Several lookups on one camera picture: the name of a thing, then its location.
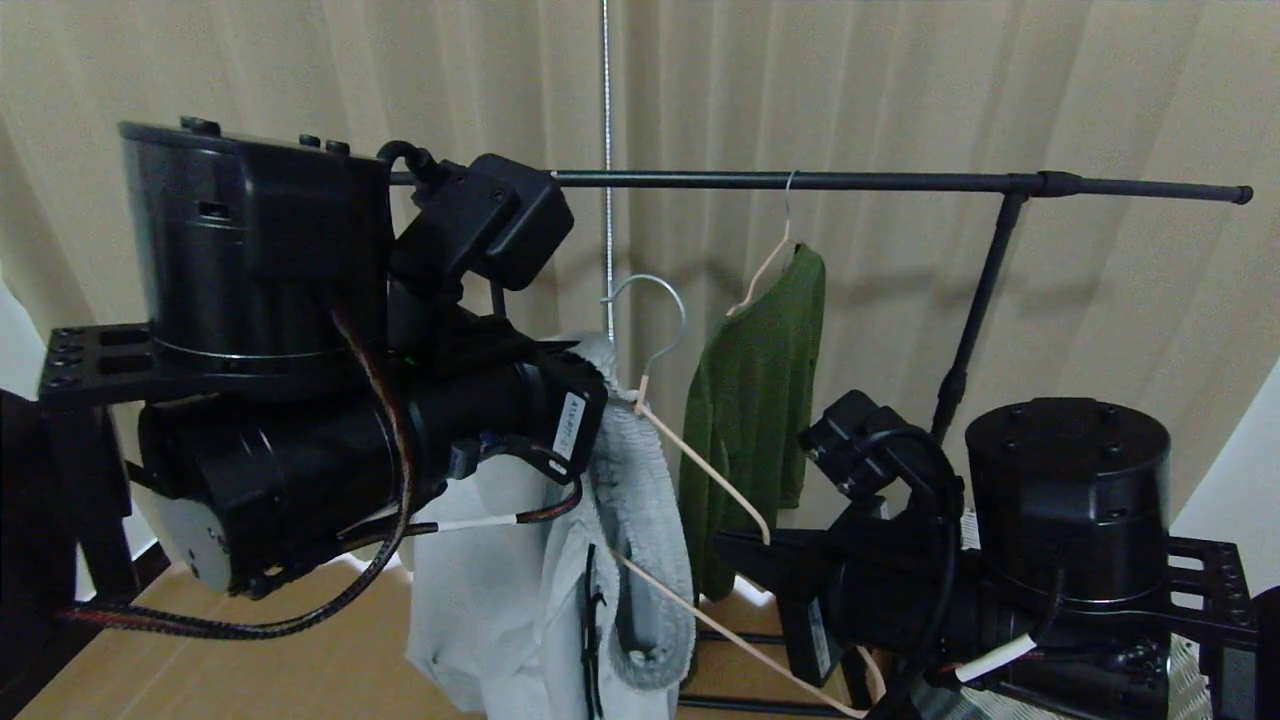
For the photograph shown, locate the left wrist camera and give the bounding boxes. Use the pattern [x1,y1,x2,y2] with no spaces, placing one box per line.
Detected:
[385,150,576,306]

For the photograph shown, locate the green sleeveless shirt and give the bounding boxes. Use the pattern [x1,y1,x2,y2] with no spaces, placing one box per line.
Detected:
[678,243,827,603]

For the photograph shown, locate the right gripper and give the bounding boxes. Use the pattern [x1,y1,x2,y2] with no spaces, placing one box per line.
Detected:
[780,500,966,686]

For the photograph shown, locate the black clothes rack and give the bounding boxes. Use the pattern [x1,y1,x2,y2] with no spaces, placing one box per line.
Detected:
[388,165,1253,720]

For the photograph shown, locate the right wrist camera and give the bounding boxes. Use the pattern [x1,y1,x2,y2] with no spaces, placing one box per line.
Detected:
[798,388,966,501]

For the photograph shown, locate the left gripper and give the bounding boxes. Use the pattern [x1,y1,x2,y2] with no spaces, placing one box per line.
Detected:
[395,315,609,483]

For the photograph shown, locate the beige curtain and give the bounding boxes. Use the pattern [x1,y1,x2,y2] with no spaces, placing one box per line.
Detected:
[0,0,1280,601]

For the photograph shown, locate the pale grey shorts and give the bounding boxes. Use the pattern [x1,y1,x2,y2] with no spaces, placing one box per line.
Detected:
[405,333,696,720]

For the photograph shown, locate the pink clothes hanger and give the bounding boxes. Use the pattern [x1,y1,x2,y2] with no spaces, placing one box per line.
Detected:
[600,275,886,719]
[726,170,801,319]

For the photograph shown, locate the white laundry basket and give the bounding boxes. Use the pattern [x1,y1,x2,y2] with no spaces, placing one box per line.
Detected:
[1165,632,1216,720]

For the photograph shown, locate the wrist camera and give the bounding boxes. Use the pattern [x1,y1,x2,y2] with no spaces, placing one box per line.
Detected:
[798,388,966,501]
[385,150,576,306]

